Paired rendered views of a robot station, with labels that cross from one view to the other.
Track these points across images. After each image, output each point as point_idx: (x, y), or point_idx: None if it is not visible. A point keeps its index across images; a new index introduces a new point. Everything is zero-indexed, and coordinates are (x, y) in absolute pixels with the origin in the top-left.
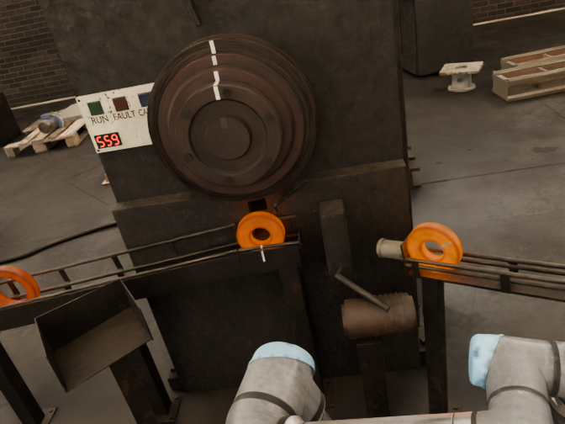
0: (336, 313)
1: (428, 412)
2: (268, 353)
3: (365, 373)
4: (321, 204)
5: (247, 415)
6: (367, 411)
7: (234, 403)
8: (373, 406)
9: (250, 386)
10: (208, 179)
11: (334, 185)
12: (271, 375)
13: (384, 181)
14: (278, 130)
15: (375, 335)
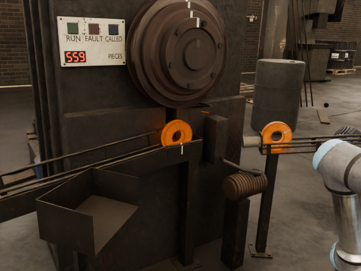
0: (199, 198)
1: (255, 251)
2: (339, 142)
3: (238, 224)
4: (210, 116)
5: None
6: (234, 255)
7: (356, 161)
8: (237, 250)
9: (356, 151)
10: (178, 83)
11: (213, 106)
12: (357, 147)
13: (236, 105)
14: (222, 55)
15: (250, 193)
